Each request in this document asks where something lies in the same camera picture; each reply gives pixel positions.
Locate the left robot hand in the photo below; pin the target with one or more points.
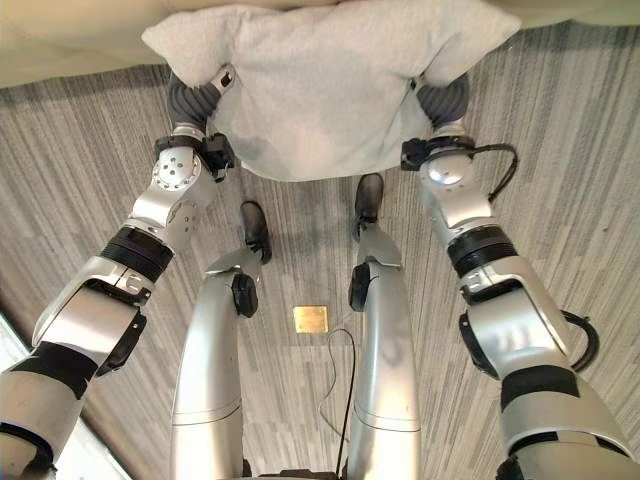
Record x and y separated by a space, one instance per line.
192 102

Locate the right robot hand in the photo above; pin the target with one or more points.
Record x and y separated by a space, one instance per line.
445 102

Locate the light grey cushion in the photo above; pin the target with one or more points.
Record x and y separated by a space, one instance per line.
320 80

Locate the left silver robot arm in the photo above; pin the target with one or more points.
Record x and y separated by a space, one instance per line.
100 300

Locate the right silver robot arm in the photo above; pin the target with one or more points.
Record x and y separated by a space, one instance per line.
505 300

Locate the right dark robot foot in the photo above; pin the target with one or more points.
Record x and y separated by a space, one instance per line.
369 195

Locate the dark robot foot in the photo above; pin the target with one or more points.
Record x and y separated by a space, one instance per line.
256 227
369 195

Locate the left dark robot foot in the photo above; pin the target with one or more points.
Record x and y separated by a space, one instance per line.
256 227

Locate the right silver robot leg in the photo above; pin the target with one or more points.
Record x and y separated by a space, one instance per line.
382 340

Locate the silver robot leg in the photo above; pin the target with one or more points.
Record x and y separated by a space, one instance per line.
382 340
212 360

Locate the brass floor socket plate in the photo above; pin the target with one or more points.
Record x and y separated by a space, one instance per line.
310 319

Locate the left silver robot leg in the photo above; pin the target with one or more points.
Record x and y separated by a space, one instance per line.
212 360

